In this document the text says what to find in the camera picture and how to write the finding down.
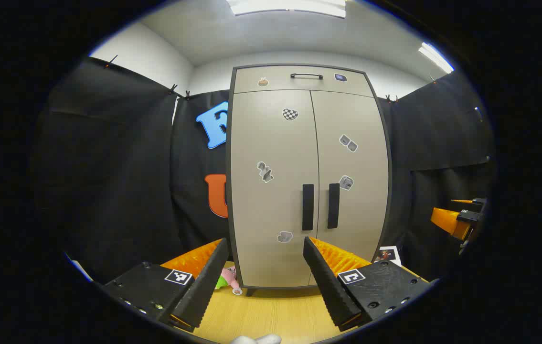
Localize grey cabinet door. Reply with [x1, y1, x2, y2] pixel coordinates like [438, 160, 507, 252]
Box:
[310, 90, 391, 286]
[229, 90, 320, 289]

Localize grey cabinet drawer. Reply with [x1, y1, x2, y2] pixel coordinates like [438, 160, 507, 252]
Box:
[234, 66, 375, 97]

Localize black door handle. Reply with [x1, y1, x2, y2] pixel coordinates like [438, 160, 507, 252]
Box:
[327, 183, 340, 229]
[302, 184, 315, 231]

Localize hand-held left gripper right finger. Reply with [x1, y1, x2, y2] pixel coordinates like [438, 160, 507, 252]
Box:
[303, 236, 436, 332]

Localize black backdrop cloth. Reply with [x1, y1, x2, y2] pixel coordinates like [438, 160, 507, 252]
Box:
[32, 55, 496, 287]

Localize grey double-door shoe cabinet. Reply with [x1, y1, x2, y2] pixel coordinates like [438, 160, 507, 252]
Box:
[225, 63, 393, 297]

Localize narrow ceiling light panel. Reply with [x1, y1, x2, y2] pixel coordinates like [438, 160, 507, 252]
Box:
[418, 42, 455, 74]

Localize pink and green plush toy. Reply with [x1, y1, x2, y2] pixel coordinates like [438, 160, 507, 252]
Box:
[214, 266, 243, 296]

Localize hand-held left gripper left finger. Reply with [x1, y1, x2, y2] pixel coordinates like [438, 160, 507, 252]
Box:
[101, 237, 230, 333]

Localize small white book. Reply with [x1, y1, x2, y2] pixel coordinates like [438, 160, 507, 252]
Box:
[375, 246, 403, 267]

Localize white flat panel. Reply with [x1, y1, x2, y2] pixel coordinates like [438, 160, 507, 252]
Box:
[64, 253, 94, 282]

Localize wide ceiling light panel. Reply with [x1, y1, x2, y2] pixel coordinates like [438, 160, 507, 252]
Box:
[226, 0, 347, 19]

